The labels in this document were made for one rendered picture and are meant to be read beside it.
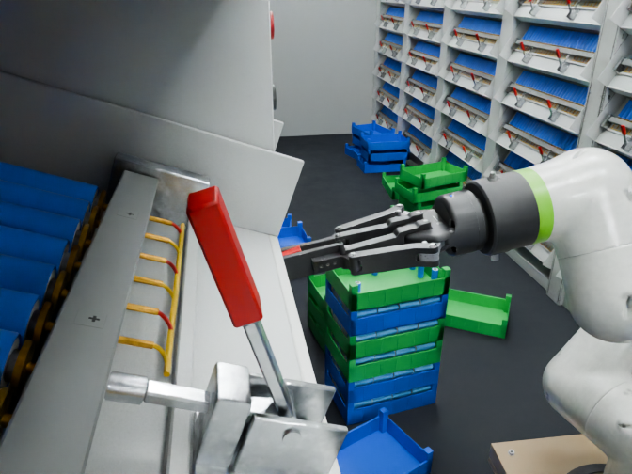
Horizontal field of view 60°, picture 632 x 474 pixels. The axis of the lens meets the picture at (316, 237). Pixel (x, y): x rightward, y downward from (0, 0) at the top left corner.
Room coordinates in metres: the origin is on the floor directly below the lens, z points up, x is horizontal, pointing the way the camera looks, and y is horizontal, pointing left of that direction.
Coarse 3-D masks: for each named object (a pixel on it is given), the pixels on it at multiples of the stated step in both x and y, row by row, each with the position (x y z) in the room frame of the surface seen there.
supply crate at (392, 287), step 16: (336, 272) 1.44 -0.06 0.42; (384, 272) 1.46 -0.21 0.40; (400, 272) 1.46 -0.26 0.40; (416, 272) 1.46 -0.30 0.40; (448, 272) 1.33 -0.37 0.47; (336, 288) 1.35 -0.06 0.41; (352, 288) 1.24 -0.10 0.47; (368, 288) 1.36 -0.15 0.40; (384, 288) 1.27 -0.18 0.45; (400, 288) 1.29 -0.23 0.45; (416, 288) 1.30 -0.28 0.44; (432, 288) 1.32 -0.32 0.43; (448, 288) 1.34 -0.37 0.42; (352, 304) 1.24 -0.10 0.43; (368, 304) 1.26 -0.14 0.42; (384, 304) 1.27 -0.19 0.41
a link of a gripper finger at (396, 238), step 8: (416, 224) 0.58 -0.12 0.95; (424, 224) 0.57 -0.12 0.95; (400, 232) 0.56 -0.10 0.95; (408, 232) 0.57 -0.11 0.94; (368, 240) 0.57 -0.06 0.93; (376, 240) 0.56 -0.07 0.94; (384, 240) 0.56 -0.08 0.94; (392, 240) 0.56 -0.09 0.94; (400, 240) 0.56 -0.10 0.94; (344, 248) 0.55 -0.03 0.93; (352, 248) 0.55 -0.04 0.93; (360, 248) 0.55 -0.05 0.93; (368, 248) 0.55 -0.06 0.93; (360, 264) 0.55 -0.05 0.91
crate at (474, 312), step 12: (456, 300) 1.94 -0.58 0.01; (468, 300) 1.92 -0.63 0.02; (480, 300) 1.90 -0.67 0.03; (492, 300) 1.89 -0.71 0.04; (504, 300) 1.87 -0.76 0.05; (456, 312) 1.85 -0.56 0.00; (468, 312) 1.85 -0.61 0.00; (480, 312) 1.85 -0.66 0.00; (492, 312) 1.85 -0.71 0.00; (504, 312) 1.85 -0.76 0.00; (456, 324) 1.75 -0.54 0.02; (468, 324) 1.73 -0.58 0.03; (480, 324) 1.71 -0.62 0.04; (492, 324) 1.70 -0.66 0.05; (504, 324) 1.68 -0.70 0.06; (504, 336) 1.68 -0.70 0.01
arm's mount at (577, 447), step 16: (496, 448) 0.84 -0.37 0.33; (512, 448) 0.84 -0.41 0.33; (528, 448) 0.84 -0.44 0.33; (544, 448) 0.84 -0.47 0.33; (560, 448) 0.84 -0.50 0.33; (576, 448) 0.84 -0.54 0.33; (592, 448) 0.83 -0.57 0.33; (496, 464) 0.82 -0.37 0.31; (512, 464) 0.80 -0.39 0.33; (528, 464) 0.80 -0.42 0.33; (544, 464) 0.80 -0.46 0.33; (560, 464) 0.80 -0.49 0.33; (576, 464) 0.80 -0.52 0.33; (592, 464) 0.79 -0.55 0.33
